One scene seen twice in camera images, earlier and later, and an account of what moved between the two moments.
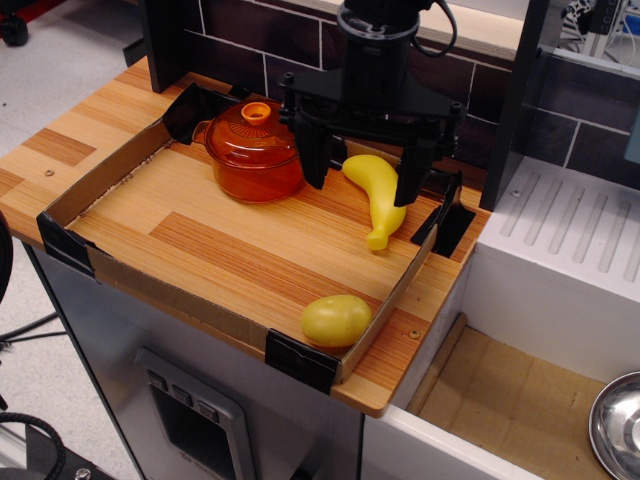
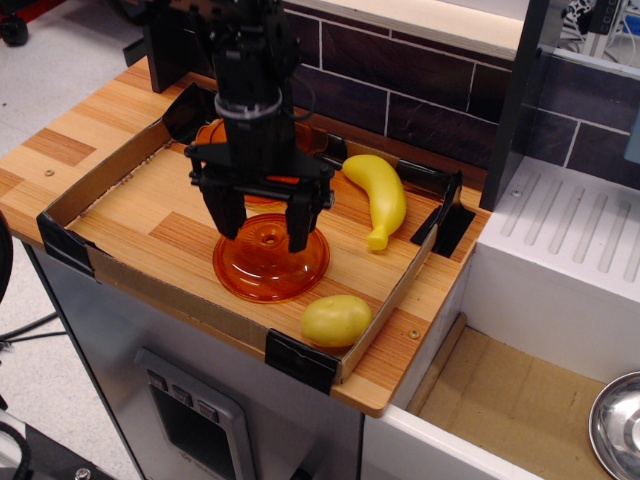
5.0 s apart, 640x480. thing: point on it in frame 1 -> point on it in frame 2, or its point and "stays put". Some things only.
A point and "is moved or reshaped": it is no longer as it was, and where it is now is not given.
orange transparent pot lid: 253,137 is moved or reshaped
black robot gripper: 373,83 -> 260,153
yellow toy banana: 377,181 stays put
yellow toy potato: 337,321 stays put
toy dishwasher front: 188,403 stays put
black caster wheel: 14,31 stays put
